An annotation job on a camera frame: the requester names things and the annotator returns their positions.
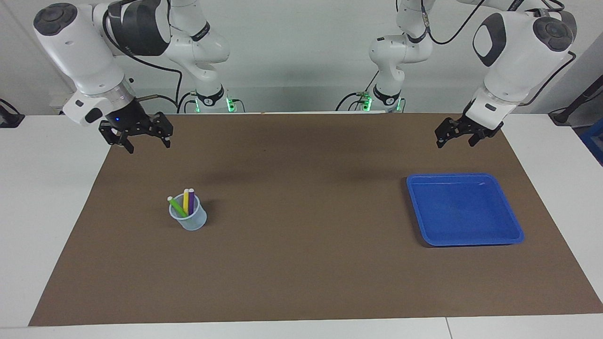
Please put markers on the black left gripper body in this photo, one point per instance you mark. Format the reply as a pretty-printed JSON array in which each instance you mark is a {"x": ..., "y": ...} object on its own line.
[{"x": 464, "y": 127}]

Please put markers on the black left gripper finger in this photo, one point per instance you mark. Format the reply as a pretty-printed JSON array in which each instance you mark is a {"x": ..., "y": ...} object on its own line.
[
  {"x": 440, "y": 142},
  {"x": 474, "y": 140}
]

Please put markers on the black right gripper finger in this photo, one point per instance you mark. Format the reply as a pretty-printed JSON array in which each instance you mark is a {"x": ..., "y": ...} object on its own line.
[
  {"x": 166, "y": 141},
  {"x": 128, "y": 145}
]

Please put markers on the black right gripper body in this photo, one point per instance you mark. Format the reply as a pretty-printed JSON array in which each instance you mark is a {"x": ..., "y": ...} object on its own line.
[{"x": 132, "y": 121}]

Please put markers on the purple pen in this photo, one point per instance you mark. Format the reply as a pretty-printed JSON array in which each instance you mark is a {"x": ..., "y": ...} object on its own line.
[{"x": 191, "y": 200}]

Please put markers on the yellow pen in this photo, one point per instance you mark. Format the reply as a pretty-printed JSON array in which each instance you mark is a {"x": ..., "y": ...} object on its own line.
[{"x": 185, "y": 202}]

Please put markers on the green pen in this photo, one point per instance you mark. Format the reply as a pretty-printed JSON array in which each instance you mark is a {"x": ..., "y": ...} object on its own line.
[{"x": 177, "y": 206}]

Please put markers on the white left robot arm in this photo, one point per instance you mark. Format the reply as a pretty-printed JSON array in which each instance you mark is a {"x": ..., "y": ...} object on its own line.
[{"x": 513, "y": 61}]

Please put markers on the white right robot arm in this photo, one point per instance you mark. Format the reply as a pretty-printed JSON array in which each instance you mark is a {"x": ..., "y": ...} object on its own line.
[{"x": 85, "y": 52}]

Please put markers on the blue plastic tray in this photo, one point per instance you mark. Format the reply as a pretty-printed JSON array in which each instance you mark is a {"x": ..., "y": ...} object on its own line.
[{"x": 471, "y": 216}]

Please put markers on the white power strip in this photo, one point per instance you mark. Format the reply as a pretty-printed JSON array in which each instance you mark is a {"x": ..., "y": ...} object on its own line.
[{"x": 56, "y": 106}]

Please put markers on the clear plastic cup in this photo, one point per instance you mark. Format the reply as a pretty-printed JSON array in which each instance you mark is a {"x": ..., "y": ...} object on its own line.
[{"x": 195, "y": 221}]

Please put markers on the black stand pole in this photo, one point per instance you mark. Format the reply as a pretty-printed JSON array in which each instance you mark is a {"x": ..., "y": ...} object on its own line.
[{"x": 579, "y": 101}]

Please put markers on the blue crate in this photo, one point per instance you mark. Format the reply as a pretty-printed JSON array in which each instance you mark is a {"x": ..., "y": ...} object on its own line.
[{"x": 594, "y": 143}]

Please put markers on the brown table mat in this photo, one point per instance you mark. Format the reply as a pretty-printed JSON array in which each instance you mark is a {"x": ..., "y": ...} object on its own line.
[{"x": 301, "y": 259}]

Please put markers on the black clamp mount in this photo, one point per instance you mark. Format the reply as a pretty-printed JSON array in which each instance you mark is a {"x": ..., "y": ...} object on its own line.
[{"x": 9, "y": 120}]

